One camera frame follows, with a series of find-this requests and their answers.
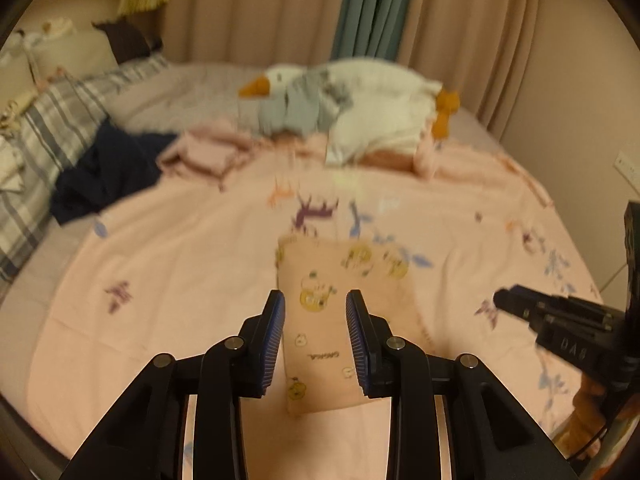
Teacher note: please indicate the white and black plush toy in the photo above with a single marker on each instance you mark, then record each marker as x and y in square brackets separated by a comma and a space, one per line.
[20, 42]

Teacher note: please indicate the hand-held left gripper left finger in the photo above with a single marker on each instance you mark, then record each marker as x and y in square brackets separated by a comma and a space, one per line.
[272, 340]

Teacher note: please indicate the crumpled pink garment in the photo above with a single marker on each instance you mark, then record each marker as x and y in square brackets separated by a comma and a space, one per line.
[210, 152]

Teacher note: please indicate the pink printed blanket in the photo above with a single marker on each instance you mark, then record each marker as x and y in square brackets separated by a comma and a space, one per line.
[175, 260]

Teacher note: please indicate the cream plush toy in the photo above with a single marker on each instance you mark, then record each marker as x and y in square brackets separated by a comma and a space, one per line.
[57, 25]

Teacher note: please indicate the navy garment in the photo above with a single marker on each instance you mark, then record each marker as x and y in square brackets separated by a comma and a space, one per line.
[110, 170]

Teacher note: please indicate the plaid quilt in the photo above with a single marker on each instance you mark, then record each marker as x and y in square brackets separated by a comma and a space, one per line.
[50, 120]

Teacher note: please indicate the white goose plush toy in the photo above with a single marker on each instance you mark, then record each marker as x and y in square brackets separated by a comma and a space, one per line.
[380, 77]

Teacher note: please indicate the dark brown cloth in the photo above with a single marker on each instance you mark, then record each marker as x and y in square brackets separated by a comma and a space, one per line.
[127, 40]

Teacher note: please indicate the white wall power strip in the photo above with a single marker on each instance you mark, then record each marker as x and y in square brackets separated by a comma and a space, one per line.
[627, 167]

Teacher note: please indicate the person's right forearm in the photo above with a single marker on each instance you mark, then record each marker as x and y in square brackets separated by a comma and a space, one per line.
[587, 410]

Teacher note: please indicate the teal curtain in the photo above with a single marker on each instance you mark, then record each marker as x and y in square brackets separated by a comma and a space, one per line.
[372, 7]

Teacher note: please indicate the grey garment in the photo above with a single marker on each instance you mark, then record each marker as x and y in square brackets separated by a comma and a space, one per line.
[295, 105]

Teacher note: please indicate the pink curtain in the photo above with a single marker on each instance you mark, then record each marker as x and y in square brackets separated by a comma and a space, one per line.
[475, 25]
[250, 5]

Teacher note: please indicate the orange printed shirt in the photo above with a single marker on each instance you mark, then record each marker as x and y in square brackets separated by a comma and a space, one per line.
[315, 320]

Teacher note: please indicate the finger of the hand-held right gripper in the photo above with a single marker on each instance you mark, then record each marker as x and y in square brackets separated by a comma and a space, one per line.
[520, 305]

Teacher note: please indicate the cream printed pillow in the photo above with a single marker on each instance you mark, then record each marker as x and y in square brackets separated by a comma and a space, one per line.
[12, 115]

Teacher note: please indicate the folded pink garment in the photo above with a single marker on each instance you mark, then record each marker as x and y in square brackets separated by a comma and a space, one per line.
[390, 160]

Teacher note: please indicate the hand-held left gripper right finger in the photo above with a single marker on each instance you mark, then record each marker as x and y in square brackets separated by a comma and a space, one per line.
[356, 340]

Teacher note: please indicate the beige pillow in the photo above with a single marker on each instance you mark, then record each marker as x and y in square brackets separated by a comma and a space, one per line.
[75, 55]

